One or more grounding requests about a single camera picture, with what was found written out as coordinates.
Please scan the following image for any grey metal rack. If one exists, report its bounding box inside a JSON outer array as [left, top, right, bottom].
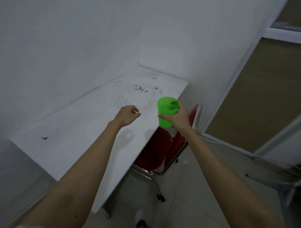
[[245, 155, 301, 228]]

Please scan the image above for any white framed window brown blind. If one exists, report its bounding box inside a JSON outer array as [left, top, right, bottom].
[[200, 0, 301, 158]]

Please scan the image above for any person's right forearm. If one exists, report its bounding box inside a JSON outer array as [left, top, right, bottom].
[[181, 127, 286, 228]]

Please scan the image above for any person's left hand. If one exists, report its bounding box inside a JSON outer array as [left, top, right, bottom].
[[113, 105, 141, 128]]

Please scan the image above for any green plastic cup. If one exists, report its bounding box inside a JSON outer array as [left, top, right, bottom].
[[157, 96, 180, 129]]

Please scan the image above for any person's white shoe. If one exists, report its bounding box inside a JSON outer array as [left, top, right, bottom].
[[134, 209, 144, 224]]

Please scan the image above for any person's right hand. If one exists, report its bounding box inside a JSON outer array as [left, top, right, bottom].
[[157, 101, 192, 135]]

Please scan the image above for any person's left forearm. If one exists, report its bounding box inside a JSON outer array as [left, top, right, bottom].
[[20, 120, 123, 228]]

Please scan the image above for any red chair chrome frame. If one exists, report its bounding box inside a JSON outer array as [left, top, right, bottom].
[[131, 104, 203, 202]]

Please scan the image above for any white table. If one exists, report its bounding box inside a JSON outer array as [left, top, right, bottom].
[[10, 65, 189, 219]]

